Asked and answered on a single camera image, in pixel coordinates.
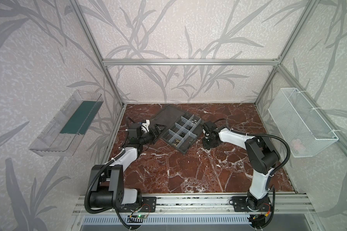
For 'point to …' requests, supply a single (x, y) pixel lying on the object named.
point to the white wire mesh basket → (305, 133)
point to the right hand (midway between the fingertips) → (205, 141)
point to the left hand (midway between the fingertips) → (165, 126)
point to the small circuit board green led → (139, 216)
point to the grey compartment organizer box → (182, 130)
